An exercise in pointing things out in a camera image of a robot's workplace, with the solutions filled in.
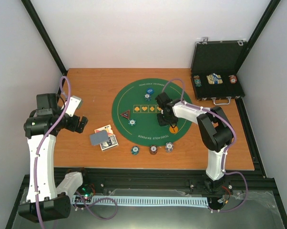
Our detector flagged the orange round blind button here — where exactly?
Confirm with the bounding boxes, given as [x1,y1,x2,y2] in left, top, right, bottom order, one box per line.
[169,126,179,134]

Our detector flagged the red brown chip stack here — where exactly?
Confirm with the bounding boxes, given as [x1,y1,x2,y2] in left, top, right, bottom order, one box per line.
[149,145,158,155]

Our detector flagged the blue round blind button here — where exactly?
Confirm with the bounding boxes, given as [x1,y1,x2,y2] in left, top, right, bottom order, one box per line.
[146,88,154,95]

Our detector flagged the green blue poker chip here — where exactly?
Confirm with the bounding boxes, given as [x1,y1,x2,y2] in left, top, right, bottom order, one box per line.
[128,119,136,126]

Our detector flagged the triangular red dealer button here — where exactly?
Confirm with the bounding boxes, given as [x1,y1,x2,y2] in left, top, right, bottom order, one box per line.
[120,110,130,120]

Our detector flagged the green blue chip stack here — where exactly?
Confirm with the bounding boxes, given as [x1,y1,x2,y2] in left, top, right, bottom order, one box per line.
[131,146,140,155]

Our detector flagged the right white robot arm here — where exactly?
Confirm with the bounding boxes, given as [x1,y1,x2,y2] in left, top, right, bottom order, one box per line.
[155,92,236,193]

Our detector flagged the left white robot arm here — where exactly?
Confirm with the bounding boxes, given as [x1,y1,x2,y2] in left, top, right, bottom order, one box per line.
[18,94,90,223]

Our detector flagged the grey card deck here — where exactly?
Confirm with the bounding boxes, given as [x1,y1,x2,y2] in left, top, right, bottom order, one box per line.
[89,130,109,146]

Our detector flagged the purple white chip stack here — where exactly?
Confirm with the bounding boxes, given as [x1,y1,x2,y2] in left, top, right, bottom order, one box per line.
[165,142,174,153]

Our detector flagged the red playing card box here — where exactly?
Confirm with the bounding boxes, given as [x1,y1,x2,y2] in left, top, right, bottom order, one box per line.
[94,125,114,136]

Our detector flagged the round green poker mat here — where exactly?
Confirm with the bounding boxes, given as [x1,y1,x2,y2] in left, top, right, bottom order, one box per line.
[112,78,192,146]

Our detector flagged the blue playing card box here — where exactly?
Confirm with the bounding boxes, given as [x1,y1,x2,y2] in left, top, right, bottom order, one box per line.
[100,135,119,151]

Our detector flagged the wrapped card deck in case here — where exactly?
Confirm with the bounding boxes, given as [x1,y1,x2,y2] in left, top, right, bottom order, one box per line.
[206,73,223,84]

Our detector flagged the black poker chip case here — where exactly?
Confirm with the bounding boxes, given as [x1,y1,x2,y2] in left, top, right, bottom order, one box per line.
[191,37,247,104]

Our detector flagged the red chips in case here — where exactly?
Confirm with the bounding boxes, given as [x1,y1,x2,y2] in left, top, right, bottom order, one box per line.
[229,75,237,84]

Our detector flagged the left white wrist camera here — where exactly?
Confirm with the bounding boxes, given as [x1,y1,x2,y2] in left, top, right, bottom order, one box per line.
[65,95,83,117]

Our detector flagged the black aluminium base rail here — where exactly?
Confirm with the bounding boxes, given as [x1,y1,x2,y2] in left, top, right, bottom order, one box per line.
[54,168,279,198]

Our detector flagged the light blue cable duct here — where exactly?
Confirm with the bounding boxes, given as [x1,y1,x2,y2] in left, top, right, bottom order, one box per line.
[83,196,208,208]

